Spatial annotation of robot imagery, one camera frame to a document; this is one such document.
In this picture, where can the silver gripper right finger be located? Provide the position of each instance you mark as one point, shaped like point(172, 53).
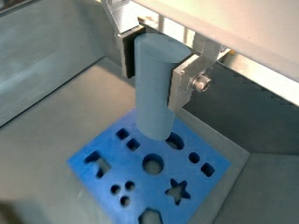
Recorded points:
point(188, 75)

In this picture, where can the light blue oval cylinder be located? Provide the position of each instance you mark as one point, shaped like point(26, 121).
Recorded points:
point(157, 55)

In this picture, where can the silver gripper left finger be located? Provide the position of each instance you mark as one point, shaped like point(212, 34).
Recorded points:
point(122, 19)

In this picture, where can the blue foam shape board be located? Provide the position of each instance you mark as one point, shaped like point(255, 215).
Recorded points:
point(136, 175)

